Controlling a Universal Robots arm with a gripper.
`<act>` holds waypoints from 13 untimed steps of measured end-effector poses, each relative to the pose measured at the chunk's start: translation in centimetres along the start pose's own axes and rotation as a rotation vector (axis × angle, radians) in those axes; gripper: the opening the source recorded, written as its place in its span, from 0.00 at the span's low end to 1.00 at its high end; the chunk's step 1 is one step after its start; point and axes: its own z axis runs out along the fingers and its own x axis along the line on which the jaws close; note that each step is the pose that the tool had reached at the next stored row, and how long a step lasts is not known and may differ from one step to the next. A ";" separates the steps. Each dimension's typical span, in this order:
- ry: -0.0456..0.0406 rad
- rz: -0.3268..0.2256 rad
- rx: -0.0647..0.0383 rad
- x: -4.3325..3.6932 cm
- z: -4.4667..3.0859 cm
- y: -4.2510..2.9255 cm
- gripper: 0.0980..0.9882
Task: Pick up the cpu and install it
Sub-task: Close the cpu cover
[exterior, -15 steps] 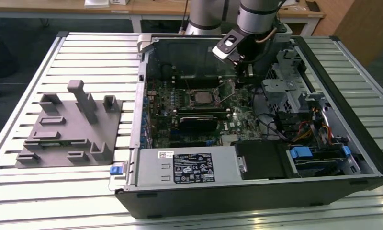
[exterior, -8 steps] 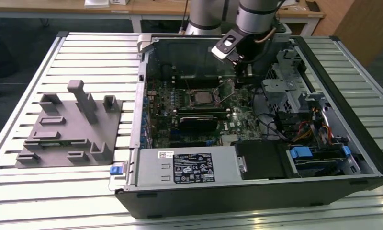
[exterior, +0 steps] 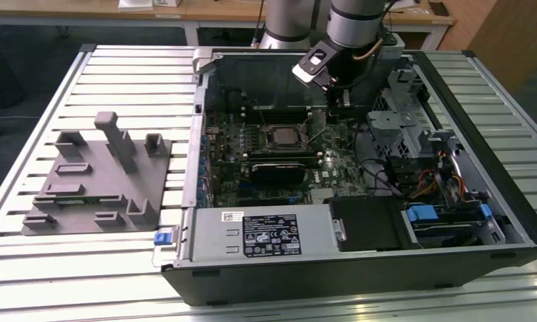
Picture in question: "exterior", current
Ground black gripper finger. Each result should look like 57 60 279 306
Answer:
339 89 355 117
325 87 342 119

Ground metal socket cover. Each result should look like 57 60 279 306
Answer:
301 110 331 144

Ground silver CPU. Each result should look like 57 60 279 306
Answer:
267 129 301 147

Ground thin wire locking lever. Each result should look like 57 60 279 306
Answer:
254 106 270 131

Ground CPU socket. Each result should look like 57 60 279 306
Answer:
261 124 311 152

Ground perforated metal drive cage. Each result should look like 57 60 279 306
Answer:
366 65 434 158

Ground black RAM slot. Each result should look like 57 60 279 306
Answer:
241 104 311 114
245 113 311 124
247 156 322 162
247 150 321 158

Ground green motherboard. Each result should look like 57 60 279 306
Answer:
199 109 372 207

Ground black graphics card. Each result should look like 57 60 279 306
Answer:
247 161 306 185

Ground small silver chipset heatsink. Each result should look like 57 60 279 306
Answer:
310 187 337 204

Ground black plastic shroud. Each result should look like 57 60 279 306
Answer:
329 196 420 252

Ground hard disk in blue carrier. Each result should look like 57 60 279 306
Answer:
406 205 484 229

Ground wooden cabinet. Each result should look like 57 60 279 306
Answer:
437 0 537 97

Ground grey power supply unit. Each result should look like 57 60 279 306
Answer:
191 204 341 261

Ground metal disk bay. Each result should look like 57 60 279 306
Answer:
400 201 506 249

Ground black open PC case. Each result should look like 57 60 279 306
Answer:
151 46 537 307

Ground large white box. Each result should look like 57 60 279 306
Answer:
118 0 155 13

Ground blue case latch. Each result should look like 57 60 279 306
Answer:
154 229 173 248

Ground grey parts rack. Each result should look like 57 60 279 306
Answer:
19 111 173 235

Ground green RAM stick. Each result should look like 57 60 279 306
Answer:
55 196 119 205

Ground wooden desk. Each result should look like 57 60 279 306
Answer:
0 0 457 51

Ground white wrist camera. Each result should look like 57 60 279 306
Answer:
291 48 337 89

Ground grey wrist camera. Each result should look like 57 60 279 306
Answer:
377 33 406 61

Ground orange and red wires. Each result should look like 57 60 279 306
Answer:
410 150 469 202

